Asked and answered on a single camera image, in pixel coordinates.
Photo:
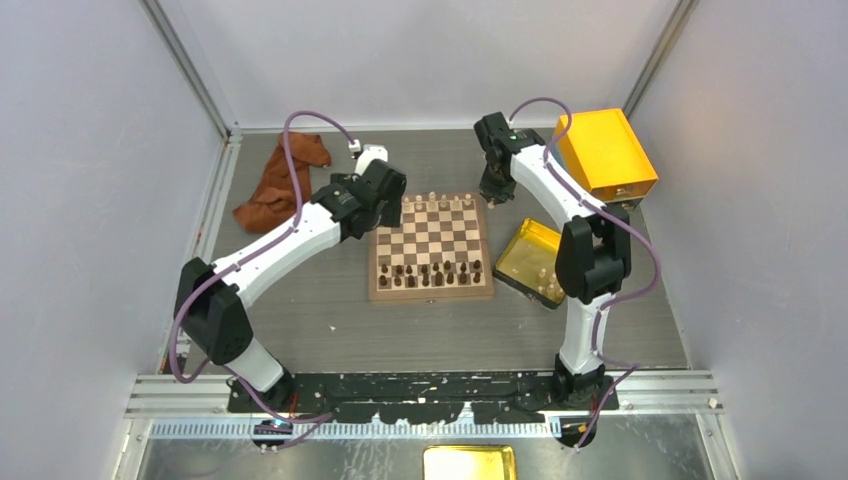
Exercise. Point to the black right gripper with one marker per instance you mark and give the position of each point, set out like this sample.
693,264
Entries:
489,192

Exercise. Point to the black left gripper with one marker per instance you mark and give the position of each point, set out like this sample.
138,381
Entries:
391,213

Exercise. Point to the gold metal tin tray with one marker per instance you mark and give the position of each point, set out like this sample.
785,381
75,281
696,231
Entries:
527,264

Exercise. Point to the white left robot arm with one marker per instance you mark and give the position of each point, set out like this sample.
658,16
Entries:
213,299

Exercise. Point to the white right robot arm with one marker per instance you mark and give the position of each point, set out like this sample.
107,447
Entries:
593,256

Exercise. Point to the brown cloth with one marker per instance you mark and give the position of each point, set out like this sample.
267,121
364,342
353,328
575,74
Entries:
273,201

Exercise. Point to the wooden chessboard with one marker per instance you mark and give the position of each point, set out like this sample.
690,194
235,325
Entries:
449,250

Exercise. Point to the yellow drawer box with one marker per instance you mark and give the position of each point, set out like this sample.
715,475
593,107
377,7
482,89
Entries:
603,154

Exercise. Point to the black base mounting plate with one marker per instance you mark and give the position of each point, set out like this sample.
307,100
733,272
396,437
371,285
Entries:
417,398

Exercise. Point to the gold tin lid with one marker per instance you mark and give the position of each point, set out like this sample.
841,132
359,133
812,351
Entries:
475,462

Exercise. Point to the aluminium front rail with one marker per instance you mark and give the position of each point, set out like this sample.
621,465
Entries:
198,410

